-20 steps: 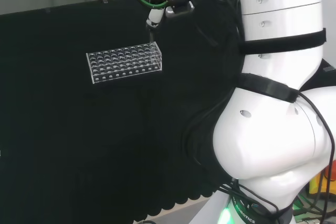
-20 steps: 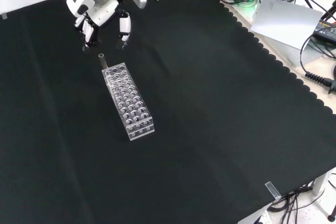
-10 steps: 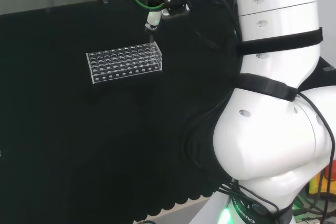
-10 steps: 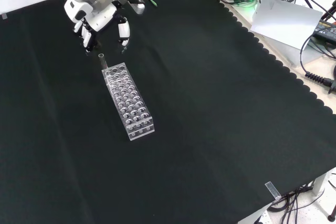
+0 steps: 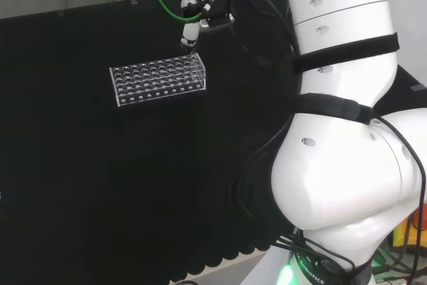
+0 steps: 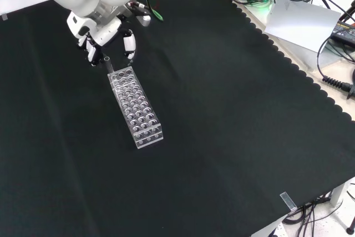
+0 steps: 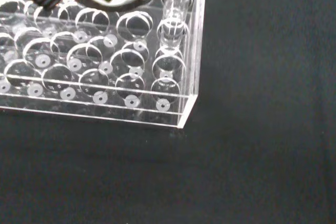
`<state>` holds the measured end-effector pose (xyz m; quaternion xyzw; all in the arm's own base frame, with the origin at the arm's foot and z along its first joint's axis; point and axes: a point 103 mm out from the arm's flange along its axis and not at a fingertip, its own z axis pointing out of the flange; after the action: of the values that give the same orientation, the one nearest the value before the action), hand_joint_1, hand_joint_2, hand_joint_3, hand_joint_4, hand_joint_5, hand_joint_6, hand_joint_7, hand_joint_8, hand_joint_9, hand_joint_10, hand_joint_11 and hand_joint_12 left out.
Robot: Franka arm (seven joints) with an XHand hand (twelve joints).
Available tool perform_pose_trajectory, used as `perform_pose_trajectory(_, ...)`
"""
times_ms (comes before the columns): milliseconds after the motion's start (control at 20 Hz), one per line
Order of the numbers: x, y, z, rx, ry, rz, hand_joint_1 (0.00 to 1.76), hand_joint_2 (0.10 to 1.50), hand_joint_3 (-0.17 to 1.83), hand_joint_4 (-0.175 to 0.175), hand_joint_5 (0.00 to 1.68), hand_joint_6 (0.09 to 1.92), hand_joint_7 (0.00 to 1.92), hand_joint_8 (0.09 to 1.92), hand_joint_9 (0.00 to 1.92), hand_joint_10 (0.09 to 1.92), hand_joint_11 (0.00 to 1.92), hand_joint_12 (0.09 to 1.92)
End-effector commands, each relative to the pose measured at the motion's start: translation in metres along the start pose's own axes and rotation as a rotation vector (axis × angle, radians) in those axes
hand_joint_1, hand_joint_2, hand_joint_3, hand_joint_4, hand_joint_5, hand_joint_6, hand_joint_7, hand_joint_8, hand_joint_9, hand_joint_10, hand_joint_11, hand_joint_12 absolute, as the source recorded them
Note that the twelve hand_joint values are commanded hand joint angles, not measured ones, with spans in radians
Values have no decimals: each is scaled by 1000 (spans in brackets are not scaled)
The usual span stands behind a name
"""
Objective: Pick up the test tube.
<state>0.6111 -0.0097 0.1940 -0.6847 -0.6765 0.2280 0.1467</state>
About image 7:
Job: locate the clear glass test tube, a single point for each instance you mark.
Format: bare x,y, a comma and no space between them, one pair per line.
175,3

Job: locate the clear acrylic test tube rack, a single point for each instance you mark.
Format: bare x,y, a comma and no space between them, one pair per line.
105,82

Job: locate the black bench cloth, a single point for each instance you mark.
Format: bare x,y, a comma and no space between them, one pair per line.
236,155

